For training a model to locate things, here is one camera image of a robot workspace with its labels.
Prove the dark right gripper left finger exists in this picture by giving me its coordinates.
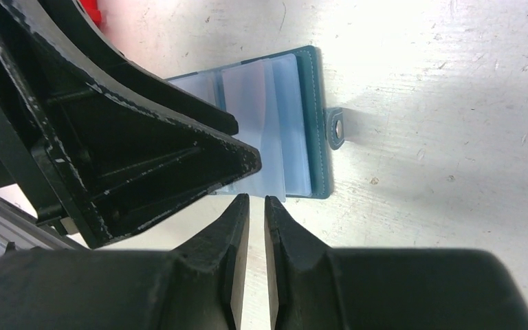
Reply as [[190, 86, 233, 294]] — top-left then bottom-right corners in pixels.
[[0, 194, 250, 329]]

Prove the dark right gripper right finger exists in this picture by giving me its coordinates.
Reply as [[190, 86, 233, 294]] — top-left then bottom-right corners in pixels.
[[265, 197, 528, 329]]

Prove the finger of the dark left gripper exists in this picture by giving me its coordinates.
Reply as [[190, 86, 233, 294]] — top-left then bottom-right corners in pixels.
[[0, 1, 262, 248], [41, 0, 239, 135]]

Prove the blue leather card holder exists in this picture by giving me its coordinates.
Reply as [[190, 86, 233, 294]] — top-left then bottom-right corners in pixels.
[[169, 45, 344, 201]]

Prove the red plastic compartment tray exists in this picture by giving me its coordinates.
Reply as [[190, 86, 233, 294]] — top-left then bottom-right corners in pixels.
[[80, 0, 106, 33]]

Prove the aluminium frame rail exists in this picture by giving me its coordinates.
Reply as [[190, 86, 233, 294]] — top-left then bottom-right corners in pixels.
[[0, 199, 86, 256]]

